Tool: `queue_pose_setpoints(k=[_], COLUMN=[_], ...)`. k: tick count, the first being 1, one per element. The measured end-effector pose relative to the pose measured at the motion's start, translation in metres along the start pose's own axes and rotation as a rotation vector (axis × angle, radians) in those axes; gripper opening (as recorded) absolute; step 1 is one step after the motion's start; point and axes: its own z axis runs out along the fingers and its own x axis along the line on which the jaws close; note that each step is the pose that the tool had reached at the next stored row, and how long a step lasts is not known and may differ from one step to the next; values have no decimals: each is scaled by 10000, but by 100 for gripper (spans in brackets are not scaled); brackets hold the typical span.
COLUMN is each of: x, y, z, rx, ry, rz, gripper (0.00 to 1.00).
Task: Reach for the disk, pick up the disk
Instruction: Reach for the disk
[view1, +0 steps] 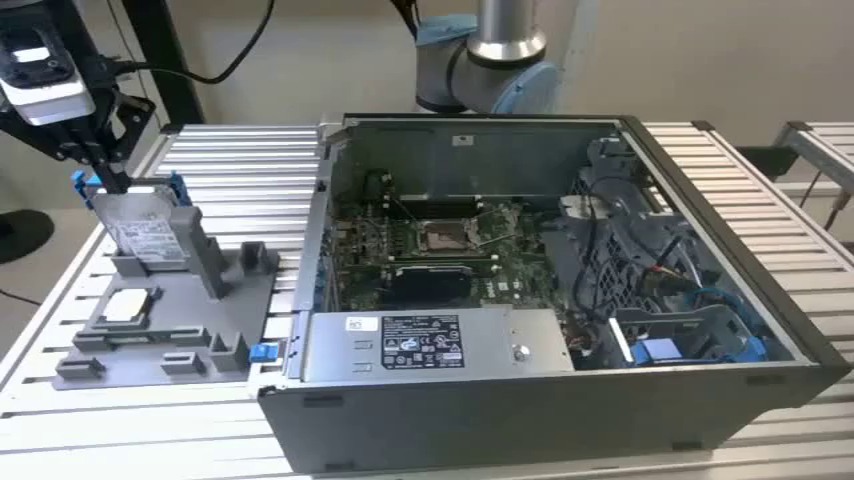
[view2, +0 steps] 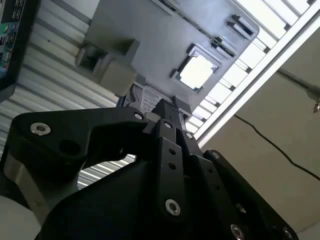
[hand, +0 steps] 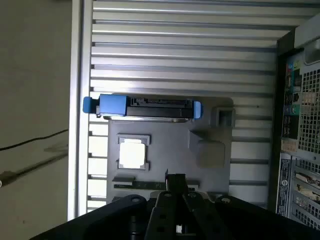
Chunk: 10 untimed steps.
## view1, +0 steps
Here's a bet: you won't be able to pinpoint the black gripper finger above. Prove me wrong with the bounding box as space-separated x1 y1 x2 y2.
105 93 158 194
0 115 118 194

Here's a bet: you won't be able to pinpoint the hard disk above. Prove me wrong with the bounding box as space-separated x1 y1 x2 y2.
69 169 193 263

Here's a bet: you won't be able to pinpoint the grey metal disk bay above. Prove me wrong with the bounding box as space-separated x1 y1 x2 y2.
539 164 802 371

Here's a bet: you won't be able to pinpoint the black round stand foot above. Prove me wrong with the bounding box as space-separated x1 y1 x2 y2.
0 209 56 264

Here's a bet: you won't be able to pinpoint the silver CPU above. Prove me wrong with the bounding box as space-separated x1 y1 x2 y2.
101 288 160 322

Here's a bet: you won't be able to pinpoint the black board power connector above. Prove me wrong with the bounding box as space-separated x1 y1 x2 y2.
363 169 393 202

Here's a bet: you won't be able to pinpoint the grey parts rack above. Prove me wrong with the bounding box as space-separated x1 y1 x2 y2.
54 207 281 392

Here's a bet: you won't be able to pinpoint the thin locking lever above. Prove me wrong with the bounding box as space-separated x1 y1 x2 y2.
391 195 423 225

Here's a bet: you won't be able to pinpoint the RAM slot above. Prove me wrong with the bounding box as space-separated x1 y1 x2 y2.
391 253 499 263
397 195 483 208

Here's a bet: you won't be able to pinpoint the CPU socket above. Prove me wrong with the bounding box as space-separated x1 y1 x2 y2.
416 219 476 256

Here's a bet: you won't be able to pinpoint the silver power supply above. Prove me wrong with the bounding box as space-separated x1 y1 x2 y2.
299 308 576 384

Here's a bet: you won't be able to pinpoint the black graphics card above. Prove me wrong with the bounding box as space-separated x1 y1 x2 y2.
388 264 476 307

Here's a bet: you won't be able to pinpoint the metal socket cover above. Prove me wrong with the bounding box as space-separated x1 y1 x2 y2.
469 202 523 239

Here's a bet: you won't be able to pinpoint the green motherboard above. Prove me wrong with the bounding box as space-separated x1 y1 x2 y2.
329 199 576 312

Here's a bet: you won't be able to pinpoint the open grey PC case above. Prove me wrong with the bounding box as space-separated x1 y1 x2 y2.
256 112 854 474

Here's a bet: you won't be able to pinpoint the blue carrier in bay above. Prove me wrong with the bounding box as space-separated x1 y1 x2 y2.
628 337 766 369

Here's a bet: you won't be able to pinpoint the metal slat side table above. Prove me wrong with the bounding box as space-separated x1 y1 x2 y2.
772 119 854 201

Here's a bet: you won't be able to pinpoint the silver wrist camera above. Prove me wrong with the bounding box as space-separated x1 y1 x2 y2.
0 17 96 127

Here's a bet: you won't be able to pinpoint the black upright post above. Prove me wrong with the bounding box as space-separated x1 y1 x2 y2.
129 0 208 126

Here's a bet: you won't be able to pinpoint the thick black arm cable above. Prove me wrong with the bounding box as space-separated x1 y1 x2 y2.
98 0 277 85

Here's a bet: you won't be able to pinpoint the thin black floor cable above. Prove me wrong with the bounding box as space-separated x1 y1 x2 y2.
0 287 42 307

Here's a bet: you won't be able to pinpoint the black wire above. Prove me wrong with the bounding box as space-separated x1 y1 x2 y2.
571 174 660 322

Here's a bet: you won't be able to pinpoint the red and yellow wires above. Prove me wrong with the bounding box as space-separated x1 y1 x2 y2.
641 266 689 297

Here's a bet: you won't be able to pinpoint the blue wire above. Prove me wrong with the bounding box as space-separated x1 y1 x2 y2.
685 283 756 342

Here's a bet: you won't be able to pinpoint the black table bracket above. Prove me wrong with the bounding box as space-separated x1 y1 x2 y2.
736 144 799 182

